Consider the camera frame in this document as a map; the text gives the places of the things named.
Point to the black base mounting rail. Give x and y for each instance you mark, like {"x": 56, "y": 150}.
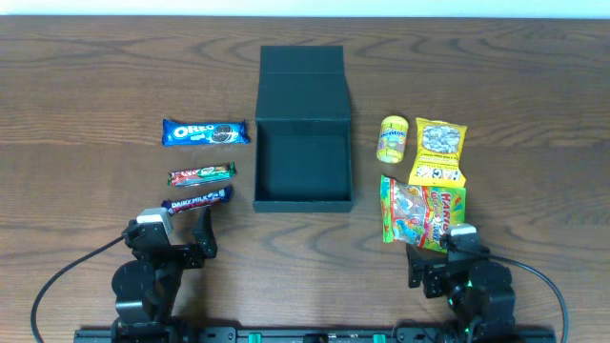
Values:
{"x": 233, "y": 335}

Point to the blue Oreo cookie pack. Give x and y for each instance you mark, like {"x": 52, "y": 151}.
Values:
{"x": 203, "y": 134}

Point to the dark green hinged gift box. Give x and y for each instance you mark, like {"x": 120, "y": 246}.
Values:
{"x": 303, "y": 123}

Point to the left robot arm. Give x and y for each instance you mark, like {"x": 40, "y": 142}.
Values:
{"x": 146, "y": 288}

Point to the yellow sunflower seed snack bag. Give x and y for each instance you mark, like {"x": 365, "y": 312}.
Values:
{"x": 439, "y": 148}

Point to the red green Milo KitKat bar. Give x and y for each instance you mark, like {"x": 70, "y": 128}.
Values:
{"x": 201, "y": 176}

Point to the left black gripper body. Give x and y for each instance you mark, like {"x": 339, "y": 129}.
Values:
{"x": 178, "y": 254}

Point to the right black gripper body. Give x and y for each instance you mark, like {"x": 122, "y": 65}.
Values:
{"x": 437, "y": 269}

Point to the green Haribo gummy worms bag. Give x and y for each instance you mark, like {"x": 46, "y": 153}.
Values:
{"x": 419, "y": 215}

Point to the yellow Mentos gum bottle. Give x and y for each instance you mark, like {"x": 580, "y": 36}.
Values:
{"x": 392, "y": 139}

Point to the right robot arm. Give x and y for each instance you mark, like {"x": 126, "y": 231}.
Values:
{"x": 478, "y": 290}

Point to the purple Dairy Milk chocolate bar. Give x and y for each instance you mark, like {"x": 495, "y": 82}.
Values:
{"x": 212, "y": 198}

